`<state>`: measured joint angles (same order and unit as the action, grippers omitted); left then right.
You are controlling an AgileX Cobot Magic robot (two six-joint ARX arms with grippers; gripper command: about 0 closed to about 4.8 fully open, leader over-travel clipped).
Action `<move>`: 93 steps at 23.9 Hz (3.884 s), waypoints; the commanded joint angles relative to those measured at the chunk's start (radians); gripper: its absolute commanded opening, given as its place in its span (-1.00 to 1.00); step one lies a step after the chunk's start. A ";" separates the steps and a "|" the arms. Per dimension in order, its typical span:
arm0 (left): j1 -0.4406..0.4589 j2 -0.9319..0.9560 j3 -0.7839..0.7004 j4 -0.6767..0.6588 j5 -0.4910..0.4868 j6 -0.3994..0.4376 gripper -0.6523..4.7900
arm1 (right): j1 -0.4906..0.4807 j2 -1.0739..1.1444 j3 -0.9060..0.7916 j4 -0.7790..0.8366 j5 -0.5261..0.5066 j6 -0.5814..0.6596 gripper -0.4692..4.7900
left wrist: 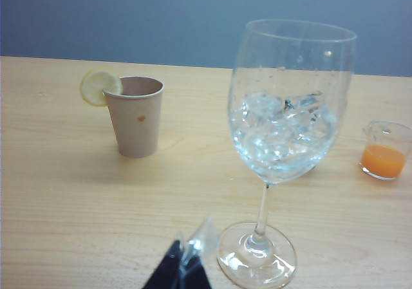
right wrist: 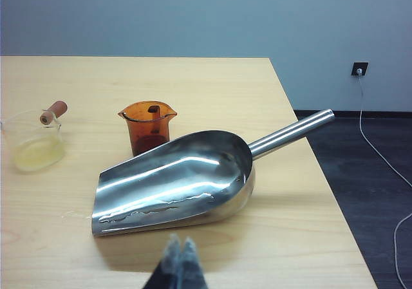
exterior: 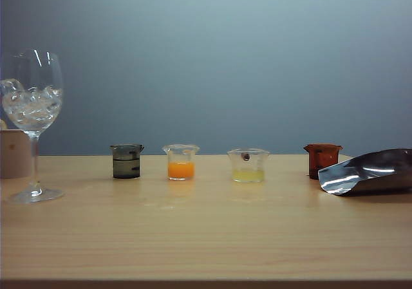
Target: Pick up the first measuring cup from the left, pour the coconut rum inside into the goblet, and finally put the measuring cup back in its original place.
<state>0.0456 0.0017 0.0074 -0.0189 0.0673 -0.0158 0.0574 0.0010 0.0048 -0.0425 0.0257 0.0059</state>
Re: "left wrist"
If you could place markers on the beige paper cup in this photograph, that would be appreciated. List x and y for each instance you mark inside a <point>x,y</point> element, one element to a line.
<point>136,125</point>

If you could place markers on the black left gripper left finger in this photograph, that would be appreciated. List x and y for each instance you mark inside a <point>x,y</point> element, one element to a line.
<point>170,263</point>

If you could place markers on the clear stemmed wine glass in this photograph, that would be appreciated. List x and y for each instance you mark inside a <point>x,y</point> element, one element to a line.
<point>283,147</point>

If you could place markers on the yellow lemon slice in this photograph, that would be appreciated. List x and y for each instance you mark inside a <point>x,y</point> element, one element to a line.
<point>96,87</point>

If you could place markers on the clear ice cube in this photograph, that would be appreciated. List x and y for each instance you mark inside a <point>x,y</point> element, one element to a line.
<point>273,142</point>
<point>307,100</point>
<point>260,105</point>

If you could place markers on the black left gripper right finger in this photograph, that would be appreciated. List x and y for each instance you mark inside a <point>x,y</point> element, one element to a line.
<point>198,269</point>

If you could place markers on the clear measuring cup orange juice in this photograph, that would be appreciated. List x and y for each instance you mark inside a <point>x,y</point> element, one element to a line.
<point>383,160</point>

